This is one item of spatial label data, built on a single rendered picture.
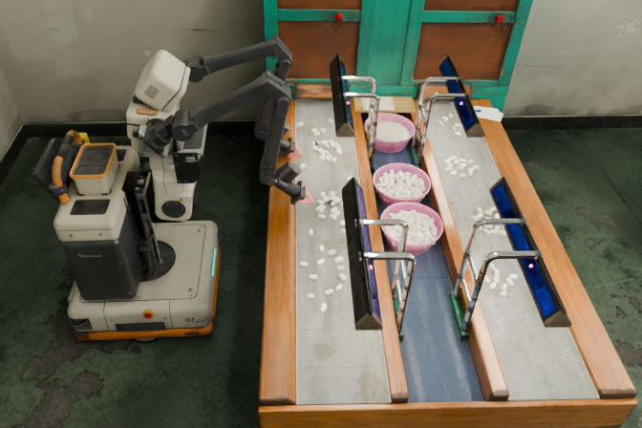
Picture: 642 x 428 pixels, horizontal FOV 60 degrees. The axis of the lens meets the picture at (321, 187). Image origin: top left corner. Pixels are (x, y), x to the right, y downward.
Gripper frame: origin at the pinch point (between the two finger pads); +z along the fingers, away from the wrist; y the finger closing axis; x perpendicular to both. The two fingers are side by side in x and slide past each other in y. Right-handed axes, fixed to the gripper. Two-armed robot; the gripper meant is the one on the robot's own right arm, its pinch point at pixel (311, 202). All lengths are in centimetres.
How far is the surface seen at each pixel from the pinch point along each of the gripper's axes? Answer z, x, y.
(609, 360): 79, -60, -74
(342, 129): -7.7, -28.4, 16.1
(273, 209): -9.2, 14.7, 1.2
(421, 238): 39.9, -23.8, -14.0
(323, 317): 8, 4, -54
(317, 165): 7.5, 3.3, 35.2
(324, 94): 6, -6, 89
